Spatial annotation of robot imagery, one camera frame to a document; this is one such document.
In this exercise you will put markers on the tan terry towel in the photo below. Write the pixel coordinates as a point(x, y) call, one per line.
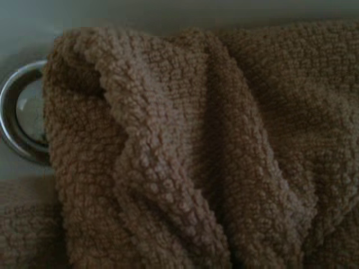
point(210, 154)

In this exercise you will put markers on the chrome sink drain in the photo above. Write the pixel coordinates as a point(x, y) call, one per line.
point(11, 123)

